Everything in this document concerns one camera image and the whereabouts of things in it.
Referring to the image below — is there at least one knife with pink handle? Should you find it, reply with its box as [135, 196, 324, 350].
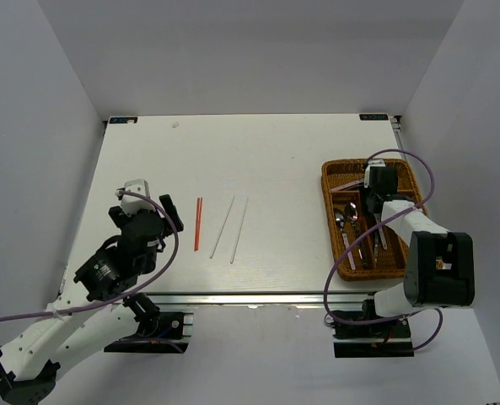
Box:
[330, 179, 364, 192]

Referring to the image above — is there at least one fork with pink handle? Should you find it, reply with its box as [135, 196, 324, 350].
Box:
[374, 213, 388, 251]

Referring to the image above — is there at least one spoon with dark dotted handle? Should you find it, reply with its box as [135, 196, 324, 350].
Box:
[345, 201, 370, 270]

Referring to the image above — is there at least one white chopstick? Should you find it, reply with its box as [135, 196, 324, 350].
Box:
[229, 197, 249, 265]
[209, 194, 236, 260]

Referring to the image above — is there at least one fork with black dotted handle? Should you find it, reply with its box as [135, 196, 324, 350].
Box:
[373, 230, 380, 265]

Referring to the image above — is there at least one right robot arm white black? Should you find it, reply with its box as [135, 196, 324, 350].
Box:
[360, 159, 475, 337]

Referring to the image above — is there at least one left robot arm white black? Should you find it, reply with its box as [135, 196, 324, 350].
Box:
[0, 189, 184, 404]

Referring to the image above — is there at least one blue label right corner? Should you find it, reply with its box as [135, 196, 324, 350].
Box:
[358, 113, 389, 121]

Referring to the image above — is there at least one blue label corner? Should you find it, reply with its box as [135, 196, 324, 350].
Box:
[358, 113, 389, 121]
[108, 116, 138, 125]

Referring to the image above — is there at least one wicker cutlery basket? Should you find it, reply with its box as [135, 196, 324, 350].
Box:
[321, 159, 409, 282]

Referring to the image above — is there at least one blue label left corner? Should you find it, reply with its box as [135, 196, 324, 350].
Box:
[108, 116, 138, 125]

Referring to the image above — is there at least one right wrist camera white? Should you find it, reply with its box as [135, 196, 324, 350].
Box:
[363, 159, 386, 188]

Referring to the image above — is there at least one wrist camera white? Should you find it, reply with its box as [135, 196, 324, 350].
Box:
[363, 159, 386, 188]
[116, 178, 153, 216]

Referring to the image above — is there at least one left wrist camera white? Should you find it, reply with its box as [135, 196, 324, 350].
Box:
[116, 178, 153, 216]

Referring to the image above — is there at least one spoon with pink handle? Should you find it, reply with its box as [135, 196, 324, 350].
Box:
[334, 210, 356, 270]

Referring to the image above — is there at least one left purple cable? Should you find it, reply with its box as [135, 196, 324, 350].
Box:
[0, 190, 180, 379]

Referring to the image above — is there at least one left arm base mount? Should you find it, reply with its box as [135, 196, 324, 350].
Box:
[104, 293, 194, 354]

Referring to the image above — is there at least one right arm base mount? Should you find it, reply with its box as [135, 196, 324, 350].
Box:
[327, 317, 414, 359]

